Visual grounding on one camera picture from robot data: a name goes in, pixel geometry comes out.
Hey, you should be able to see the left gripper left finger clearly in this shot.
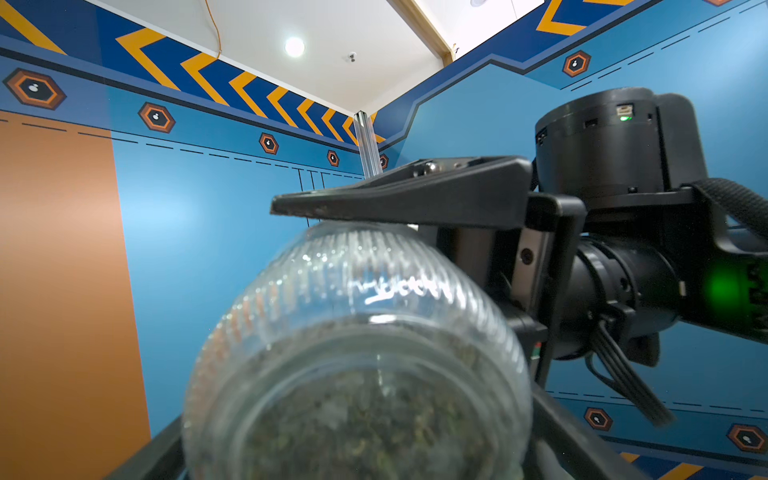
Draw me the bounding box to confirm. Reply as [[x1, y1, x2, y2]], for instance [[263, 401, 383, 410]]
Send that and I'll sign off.
[[106, 416, 186, 480]]

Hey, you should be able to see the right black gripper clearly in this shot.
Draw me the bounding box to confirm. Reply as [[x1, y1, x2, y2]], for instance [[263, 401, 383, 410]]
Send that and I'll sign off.
[[270, 156, 587, 384]]

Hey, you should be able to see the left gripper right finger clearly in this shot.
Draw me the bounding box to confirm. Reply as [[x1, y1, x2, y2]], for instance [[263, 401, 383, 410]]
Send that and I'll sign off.
[[527, 384, 647, 479]]

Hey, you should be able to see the jar with green lid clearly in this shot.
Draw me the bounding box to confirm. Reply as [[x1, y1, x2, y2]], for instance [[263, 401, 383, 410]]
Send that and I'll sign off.
[[181, 222, 533, 479]]

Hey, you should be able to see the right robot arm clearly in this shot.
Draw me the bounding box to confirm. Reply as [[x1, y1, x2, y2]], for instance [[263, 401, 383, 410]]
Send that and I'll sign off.
[[270, 88, 767, 383]]

